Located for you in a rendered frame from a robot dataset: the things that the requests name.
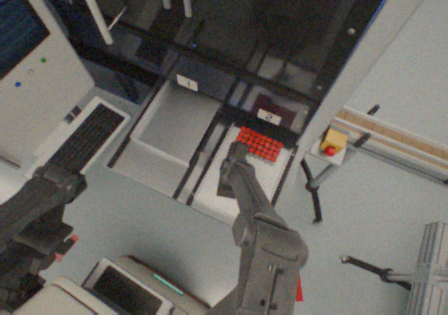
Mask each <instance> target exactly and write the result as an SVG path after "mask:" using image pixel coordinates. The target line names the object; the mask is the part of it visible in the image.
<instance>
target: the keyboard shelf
mask: <svg viewBox="0 0 448 315"><path fill-rule="evenodd" d="M99 103H101V104H103V105H105V106H107V107H108V108H110V109H112V110H113V111H115V112H116V113H118V114H120V115H122V116H123V117H125V119H124V120H123V122H122V123H121V124H120V125H119V127H118V128H116V130H115V131H114V132H113V133H112V135H111V136H110V137H109V139H107V141H105V143H104V144H103V146H101V148H100V149H99V150H98V152H96V154H94V157H92V159H91V160H90V161H89V162H88V163H87V165H85V167H84V168H83V170H81V171H80V173H81V174H85V173H86V172H87V170H89V168H90V167H91V166H92V165H93V164H94V162H95V161H96V160H97V159H98V157H100V156H101V154H102V153H103V152H104V151H105V149H106V148H107V146H109V145H110V143H111V142H112V141H113V140H114V138H115V137H116V136H117V135H118V134H119V132H121V130H122V129H123V128H124V127H125V125H126V124H127V123H128V122H129V121H130V119H131V117H130V115H128V114H127V113H125V112H123V111H121V110H120V109H118V108H116V107H115V106H113V105H112V104H110V103H108V102H106V101H105V100H103V99H101V97H98V96H96V97H94V99H93V100H92V102H90V103H89V104H88V105H87V106H86V107H85V109H84V110H83V111H82V112H81V113H80V114H79V115H78V117H76V119H74V121H72V122H71V124H70V125H68V124H66V123H65V122H64V121H61V122H60V124H58V126H56V128H55V129H54V130H53V131H52V132H51V133H50V134H49V135H48V136H47V137H46V139H44V141H42V143H40V144H39V146H38V147H37V148H36V149H35V150H34V151H33V152H32V154H35V155H36V156H37V157H39V159H37V161H35V163H34V164H33V165H32V166H31V167H30V168H29V169H28V171H27V172H25V177H27V178H28V179H30V178H32V173H33V172H34V171H35V169H36V168H37V167H39V166H44V164H45V163H46V161H48V160H49V159H50V158H51V156H52V155H53V154H54V153H55V152H56V151H57V150H58V148H60V146H62V144H63V143H64V142H65V141H66V140H67V139H68V138H69V136H70V135H71V134H72V133H73V132H74V131H75V130H76V128H78V126H80V124H81V123H82V122H83V121H84V120H85V119H86V118H87V116H88V115H89V114H90V113H92V111H93V110H94V108H96V106H98V104H99Z"/></svg>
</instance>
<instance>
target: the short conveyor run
mask: <svg viewBox="0 0 448 315"><path fill-rule="evenodd" d="M379 108H380V106H379V104H376V105H375V106H374V108H371V109H370V110H369V111H368V112H367V113H366V114H365V113H361V112H359V111H358V110H354V109H352V108H349V107H347V106H342V108H341V109H340V111H339V112H338V114H337V115H336V117H334V118H333V120H332V121H331V123H330V124H332V125H334V126H338V127H339V128H342V129H345V130H347V131H349V136H348V138H347V143H348V145H347V148H350V149H352V150H356V151H357V152H360V153H362V154H365V155H367V156H369V157H372V158H374V159H377V160H379V161H382V162H384V163H387V164H389V165H390V166H394V167H395V168H399V169H401V170H404V171H406V172H409V173H411V174H413V175H416V176H418V177H421V178H423V179H426V180H428V181H430V182H433V183H435V184H438V185H440V186H443V187H445V188H448V146H446V145H445V144H442V143H439V142H438V141H434V140H432V139H428V138H426V137H423V136H421V135H419V134H416V133H414V132H411V131H409V130H405V129H404V128H400V127H398V126H395V125H393V124H391V123H388V122H386V121H382V120H381V119H377V118H375V117H372V116H373V115H374V114H375V113H376V112H377V111H378V110H379Z"/></svg>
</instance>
